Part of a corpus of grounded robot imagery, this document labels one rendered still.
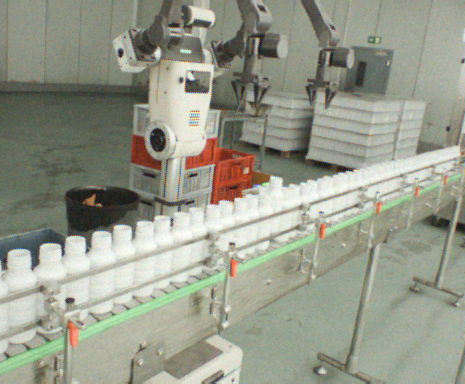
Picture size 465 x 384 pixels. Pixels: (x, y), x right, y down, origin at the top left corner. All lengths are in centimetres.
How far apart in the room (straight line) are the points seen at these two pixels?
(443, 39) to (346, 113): 425
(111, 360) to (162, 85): 115
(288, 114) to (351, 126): 117
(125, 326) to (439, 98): 1075
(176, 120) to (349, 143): 605
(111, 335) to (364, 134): 691
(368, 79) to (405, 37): 117
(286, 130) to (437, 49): 439
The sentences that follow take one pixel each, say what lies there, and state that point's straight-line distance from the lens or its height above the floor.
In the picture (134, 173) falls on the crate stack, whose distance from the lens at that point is 391.
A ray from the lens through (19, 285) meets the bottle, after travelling 95.
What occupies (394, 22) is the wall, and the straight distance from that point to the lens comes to 1200.
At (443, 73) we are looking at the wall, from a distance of 1155.
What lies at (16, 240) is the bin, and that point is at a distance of 164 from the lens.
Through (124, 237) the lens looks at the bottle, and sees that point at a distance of 107.
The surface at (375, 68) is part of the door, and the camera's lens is 1199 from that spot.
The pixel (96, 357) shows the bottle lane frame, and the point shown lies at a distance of 109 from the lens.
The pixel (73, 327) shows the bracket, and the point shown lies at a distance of 91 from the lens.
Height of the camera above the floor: 154
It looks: 15 degrees down
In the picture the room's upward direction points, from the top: 7 degrees clockwise
